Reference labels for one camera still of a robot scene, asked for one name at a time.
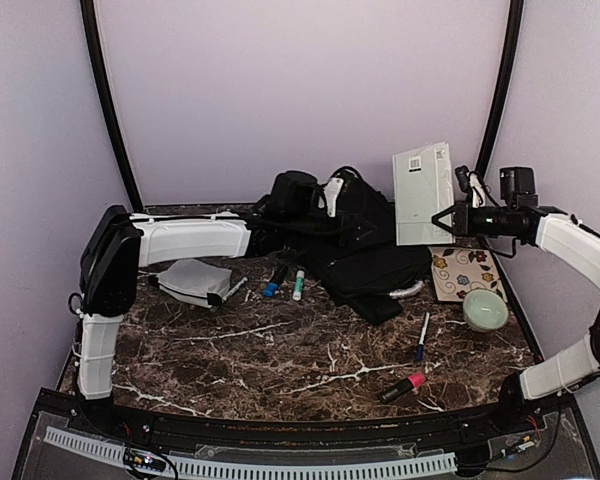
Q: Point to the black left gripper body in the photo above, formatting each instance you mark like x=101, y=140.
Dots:
x=301, y=231

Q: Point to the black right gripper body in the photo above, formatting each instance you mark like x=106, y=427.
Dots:
x=473, y=227

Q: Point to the black student backpack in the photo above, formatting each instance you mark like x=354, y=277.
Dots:
x=367, y=268

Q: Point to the grey notebook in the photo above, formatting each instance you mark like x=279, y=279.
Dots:
x=422, y=188

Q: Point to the white pencil pouch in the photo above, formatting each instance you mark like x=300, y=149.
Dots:
x=194, y=282

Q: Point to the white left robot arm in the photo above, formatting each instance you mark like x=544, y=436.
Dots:
x=124, y=242

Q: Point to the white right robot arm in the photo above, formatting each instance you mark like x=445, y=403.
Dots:
x=551, y=260

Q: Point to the white green glue stick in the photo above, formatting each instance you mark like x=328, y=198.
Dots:
x=298, y=285

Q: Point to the floral ceramic tile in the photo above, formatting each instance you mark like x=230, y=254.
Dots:
x=457, y=271

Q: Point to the blue capped black marker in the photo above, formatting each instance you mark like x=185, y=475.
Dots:
x=275, y=281

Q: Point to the pale green ceramic bowl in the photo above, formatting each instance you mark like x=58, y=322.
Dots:
x=484, y=311

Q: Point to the white pen with blue cap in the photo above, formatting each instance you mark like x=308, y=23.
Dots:
x=422, y=337

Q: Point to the pink and black highlighter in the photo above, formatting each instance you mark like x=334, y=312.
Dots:
x=402, y=387

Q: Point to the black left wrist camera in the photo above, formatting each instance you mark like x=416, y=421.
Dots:
x=293, y=194

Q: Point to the black right frame post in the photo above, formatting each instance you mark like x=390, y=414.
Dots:
x=504, y=75

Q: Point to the black frame post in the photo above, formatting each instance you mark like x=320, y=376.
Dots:
x=504, y=75
x=107, y=105

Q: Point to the grey slotted cable duct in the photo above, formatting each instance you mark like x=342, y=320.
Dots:
x=215, y=462

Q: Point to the black front rail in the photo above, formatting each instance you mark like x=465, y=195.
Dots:
x=462, y=429

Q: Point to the black left frame post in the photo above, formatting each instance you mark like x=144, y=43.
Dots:
x=107, y=105

